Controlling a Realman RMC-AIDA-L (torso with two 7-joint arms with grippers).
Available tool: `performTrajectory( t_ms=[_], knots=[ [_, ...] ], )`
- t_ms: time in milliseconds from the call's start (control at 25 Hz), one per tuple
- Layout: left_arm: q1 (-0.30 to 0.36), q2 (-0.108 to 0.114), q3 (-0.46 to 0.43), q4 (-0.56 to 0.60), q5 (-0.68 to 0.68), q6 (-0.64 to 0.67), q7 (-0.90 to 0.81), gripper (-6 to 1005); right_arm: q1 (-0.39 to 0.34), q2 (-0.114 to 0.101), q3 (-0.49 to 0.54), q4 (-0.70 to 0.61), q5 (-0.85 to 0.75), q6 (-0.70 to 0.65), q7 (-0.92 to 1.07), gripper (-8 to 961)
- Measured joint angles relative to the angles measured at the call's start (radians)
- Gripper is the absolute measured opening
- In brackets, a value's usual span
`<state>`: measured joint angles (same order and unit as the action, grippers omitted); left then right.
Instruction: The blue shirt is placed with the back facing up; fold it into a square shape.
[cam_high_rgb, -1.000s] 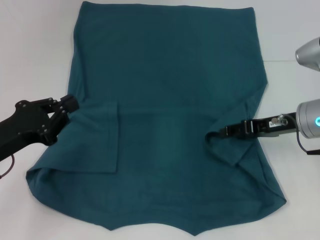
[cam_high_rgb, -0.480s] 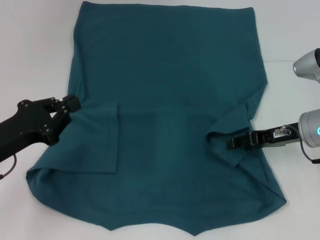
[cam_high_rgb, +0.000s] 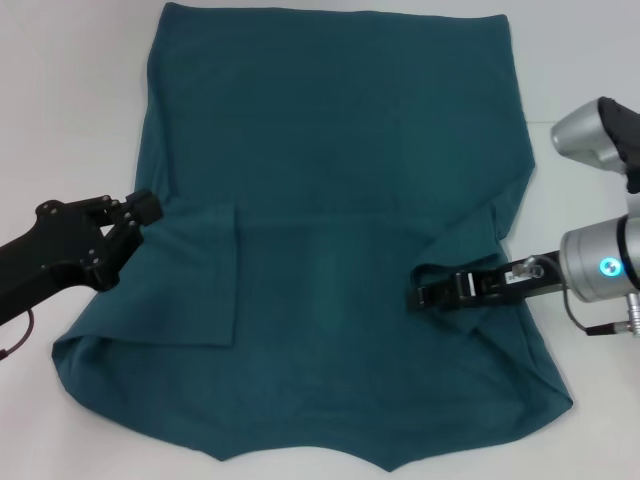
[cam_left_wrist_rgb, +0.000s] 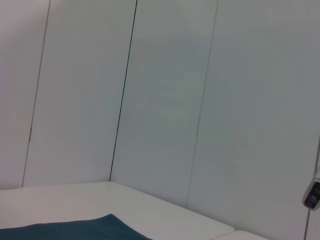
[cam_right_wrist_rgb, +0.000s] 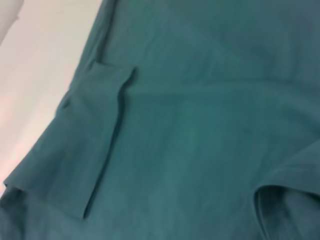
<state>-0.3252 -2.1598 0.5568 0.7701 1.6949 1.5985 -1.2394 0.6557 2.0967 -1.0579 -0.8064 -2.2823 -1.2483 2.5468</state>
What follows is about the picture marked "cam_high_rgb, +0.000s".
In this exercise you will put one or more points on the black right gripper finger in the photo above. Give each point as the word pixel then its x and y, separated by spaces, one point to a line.
pixel 445 292

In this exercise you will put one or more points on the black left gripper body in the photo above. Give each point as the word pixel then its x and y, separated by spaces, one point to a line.
pixel 50 250

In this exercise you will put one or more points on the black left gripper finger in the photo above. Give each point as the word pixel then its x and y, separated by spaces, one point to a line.
pixel 145 207
pixel 117 252

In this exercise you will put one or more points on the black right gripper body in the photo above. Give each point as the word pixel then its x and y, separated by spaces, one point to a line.
pixel 520 285

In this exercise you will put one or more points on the blue shirt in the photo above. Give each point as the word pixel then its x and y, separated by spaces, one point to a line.
pixel 325 200

